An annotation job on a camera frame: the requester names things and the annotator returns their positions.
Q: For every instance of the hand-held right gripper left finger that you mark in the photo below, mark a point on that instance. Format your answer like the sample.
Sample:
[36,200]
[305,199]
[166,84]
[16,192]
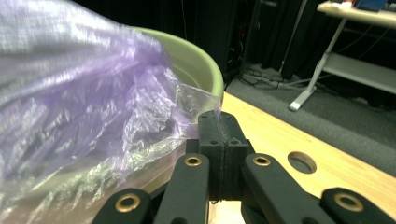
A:
[211,146]

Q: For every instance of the blue box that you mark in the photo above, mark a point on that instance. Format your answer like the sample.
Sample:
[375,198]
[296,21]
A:
[370,4]

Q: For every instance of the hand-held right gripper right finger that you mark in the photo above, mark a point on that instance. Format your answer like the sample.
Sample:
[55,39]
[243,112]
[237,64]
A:
[235,149]

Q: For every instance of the green plastic basin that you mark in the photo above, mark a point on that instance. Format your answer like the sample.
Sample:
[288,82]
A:
[193,65]

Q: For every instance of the white desk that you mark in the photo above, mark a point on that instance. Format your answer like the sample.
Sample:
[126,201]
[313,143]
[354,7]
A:
[351,65]

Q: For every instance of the thin metal stand pole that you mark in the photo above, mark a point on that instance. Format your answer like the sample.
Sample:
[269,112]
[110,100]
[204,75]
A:
[294,34]

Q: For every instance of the black curtain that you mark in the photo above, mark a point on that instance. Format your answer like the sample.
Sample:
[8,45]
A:
[211,25]

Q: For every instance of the purple plastic bag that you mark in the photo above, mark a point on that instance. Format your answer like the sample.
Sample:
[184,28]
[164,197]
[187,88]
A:
[81,93]

